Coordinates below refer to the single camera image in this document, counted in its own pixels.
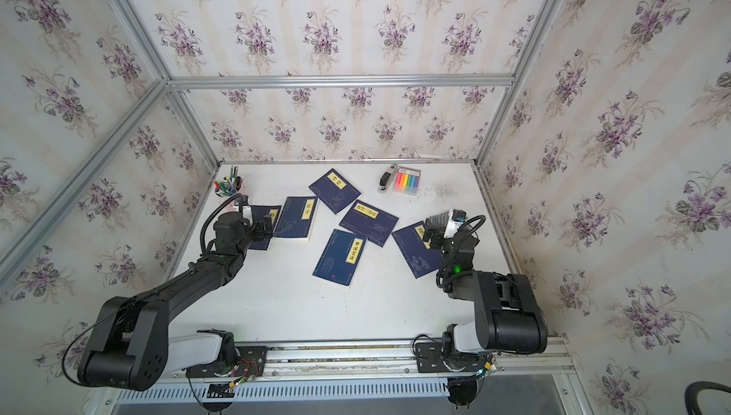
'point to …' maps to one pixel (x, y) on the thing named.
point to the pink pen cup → (229, 187)
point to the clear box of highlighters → (406, 181)
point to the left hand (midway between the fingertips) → (256, 216)
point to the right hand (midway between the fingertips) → (447, 221)
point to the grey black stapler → (386, 179)
